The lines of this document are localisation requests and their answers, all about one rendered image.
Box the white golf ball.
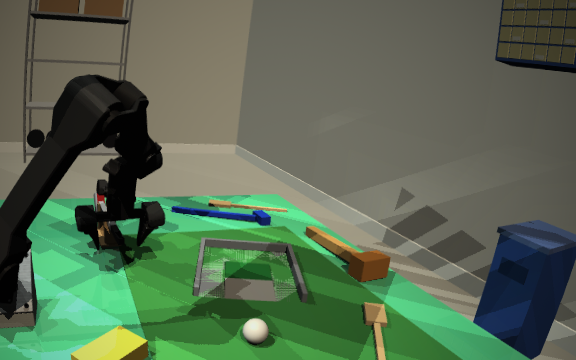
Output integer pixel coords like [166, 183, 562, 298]
[243, 319, 269, 344]

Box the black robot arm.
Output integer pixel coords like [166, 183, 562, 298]
[0, 74, 163, 304]

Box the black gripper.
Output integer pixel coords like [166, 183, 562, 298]
[75, 187, 166, 250]

